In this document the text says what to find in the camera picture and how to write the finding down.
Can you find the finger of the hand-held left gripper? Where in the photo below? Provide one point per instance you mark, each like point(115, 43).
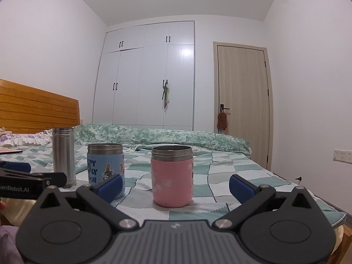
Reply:
point(16, 167)

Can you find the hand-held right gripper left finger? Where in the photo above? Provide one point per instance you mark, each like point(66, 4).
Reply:
point(111, 188)

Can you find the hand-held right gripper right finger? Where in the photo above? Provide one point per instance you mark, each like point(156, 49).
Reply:
point(242, 188)

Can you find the pink cup with steel rim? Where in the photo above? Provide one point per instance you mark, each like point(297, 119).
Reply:
point(172, 181)

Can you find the blue cartoon print cup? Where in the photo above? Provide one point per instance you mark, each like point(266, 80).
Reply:
point(106, 167)

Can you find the tall stainless steel cup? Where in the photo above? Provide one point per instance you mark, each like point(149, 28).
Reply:
point(63, 156)

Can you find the person's left hand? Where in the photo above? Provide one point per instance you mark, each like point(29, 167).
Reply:
point(2, 206)

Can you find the flat orange book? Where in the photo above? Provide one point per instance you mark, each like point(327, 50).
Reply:
point(9, 151)

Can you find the beige cloth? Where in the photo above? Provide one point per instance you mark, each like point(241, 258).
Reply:
point(16, 211)

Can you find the green checkered bed sheet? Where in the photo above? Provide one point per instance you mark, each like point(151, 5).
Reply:
point(220, 176)

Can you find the purple floral pillow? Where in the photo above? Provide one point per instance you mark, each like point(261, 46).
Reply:
point(24, 138)

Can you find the purple clothing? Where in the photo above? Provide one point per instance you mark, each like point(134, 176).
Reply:
point(8, 247)

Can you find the wooden headboard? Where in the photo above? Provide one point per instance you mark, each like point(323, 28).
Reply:
point(35, 107)

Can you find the brown hanging pouch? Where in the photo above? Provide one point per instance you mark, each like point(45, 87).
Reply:
point(222, 121)

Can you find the green floral quilt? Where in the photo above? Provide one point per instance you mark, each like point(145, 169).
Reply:
point(165, 139)

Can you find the light wooden door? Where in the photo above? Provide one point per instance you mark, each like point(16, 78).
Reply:
point(243, 101)

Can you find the green hanging cloth item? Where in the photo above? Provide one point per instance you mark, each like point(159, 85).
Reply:
point(165, 93)

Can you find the white wardrobe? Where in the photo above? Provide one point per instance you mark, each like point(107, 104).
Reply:
point(148, 79)

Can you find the white wall socket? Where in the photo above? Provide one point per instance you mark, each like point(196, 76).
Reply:
point(343, 155)

